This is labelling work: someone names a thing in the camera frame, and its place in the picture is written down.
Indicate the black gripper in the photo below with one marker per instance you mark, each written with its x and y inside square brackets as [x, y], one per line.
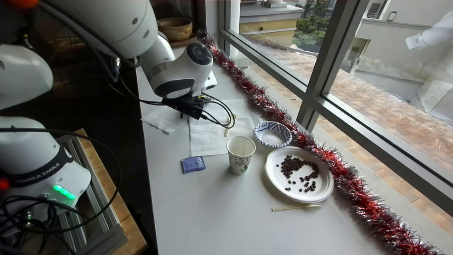
[191, 106]

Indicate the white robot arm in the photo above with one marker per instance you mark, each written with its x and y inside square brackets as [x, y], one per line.
[118, 23]

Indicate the blue tea packet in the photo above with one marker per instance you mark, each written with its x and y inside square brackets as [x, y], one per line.
[193, 164]

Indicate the small white paper towel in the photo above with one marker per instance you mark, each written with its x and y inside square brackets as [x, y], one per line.
[163, 120]

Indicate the large white paper towel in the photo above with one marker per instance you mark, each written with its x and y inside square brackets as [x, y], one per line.
[207, 142]

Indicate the patterned paper cup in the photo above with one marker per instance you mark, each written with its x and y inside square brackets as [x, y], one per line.
[241, 163]

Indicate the woven wicker basket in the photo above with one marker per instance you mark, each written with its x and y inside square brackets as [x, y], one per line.
[176, 28]

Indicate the blue patterned paper bowl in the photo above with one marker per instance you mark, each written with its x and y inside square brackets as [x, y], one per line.
[271, 136]

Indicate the dark beans pile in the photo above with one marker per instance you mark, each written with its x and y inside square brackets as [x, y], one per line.
[292, 164]

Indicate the wooden platform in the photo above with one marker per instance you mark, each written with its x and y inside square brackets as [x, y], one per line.
[125, 221]

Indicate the pale plastic stick utensil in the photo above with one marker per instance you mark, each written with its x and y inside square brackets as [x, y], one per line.
[295, 207]

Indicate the white paper plate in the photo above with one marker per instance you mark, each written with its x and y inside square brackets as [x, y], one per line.
[326, 181]

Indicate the red silver tinsel garland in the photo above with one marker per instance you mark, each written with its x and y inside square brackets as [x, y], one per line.
[349, 184]

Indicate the dark window frame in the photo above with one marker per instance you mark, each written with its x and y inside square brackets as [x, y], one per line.
[326, 61]

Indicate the aluminium frame rails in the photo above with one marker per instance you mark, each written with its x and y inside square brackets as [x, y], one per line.
[94, 221]

